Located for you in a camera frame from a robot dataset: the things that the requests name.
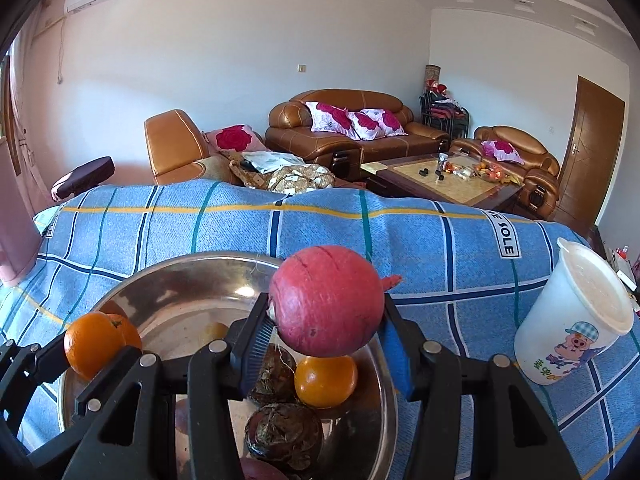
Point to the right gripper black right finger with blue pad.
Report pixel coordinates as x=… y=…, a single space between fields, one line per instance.
x=485 y=408

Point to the white cartoon pig mug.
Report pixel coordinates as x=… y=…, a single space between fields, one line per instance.
x=581 y=311

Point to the brown leather armchair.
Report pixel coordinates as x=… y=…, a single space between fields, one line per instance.
x=539 y=175
x=178 y=151

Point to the large orange mandarin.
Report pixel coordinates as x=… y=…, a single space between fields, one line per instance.
x=126 y=329

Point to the blue plaid tablecloth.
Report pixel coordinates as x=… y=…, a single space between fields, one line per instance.
x=454 y=283

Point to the floral pillow on far armchair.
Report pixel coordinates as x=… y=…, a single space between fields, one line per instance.
x=502 y=151

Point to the red floral pillow near armchair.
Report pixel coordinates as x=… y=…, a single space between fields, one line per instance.
x=236 y=138

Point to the pink thermos jug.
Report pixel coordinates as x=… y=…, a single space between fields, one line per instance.
x=19 y=238

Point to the smooth oval orange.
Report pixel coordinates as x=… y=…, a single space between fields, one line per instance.
x=325 y=382

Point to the brown wooden door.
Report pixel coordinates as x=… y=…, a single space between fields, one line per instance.
x=590 y=156

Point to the wooden coffee table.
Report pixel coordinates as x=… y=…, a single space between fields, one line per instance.
x=419 y=176

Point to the dark brown mangosteen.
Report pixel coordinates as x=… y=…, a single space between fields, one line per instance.
x=276 y=379
x=288 y=435

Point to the red pomegranate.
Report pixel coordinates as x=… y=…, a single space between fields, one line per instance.
x=328 y=300

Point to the brown leather armchair near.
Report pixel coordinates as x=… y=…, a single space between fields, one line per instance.
x=178 y=151

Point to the brown leather three-seat sofa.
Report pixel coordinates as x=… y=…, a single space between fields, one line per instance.
x=290 y=122

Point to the white red floral pillow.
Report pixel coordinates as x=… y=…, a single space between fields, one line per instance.
x=330 y=119

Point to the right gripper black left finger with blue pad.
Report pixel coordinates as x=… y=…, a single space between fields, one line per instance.
x=129 y=423

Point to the dark padded stool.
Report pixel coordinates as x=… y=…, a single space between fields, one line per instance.
x=83 y=178

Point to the green kiwi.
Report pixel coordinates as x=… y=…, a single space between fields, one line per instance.
x=214 y=331

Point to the small orange behind pomegranate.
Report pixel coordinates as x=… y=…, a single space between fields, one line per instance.
x=92 y=341

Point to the brown leather armchair far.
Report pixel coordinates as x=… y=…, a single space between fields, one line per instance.
x=539 y=175

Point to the steel round plate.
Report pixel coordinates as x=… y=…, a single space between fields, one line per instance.
x=171 y=303

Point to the black stacked chairs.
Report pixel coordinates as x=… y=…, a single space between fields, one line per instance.
x=441 y=114

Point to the window with metal frame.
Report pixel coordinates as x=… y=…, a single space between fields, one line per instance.
x=8 y=127

